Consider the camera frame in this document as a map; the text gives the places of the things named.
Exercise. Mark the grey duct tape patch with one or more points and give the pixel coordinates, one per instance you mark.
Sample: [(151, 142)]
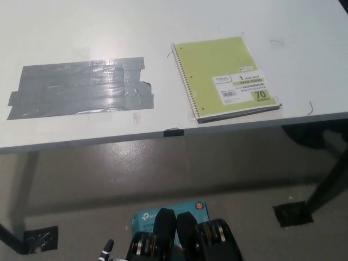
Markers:
[(81, 87)]

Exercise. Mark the black table leg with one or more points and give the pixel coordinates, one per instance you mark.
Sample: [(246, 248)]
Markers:
[(326, 185), (11, 237)]

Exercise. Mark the teal router box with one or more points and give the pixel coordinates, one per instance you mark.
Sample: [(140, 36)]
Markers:
[(145, 217)]

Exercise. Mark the black robot body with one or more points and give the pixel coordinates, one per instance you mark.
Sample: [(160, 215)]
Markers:
[(187, 236)]

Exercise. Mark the small black tape piece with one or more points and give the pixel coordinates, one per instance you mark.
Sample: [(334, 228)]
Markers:
[(174, 133)]

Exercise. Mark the white and black left hand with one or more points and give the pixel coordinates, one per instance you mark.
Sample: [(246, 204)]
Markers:
[(106, 251)]

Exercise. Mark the green spiral notebook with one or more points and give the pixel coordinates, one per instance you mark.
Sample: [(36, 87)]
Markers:
[(212, 59)]

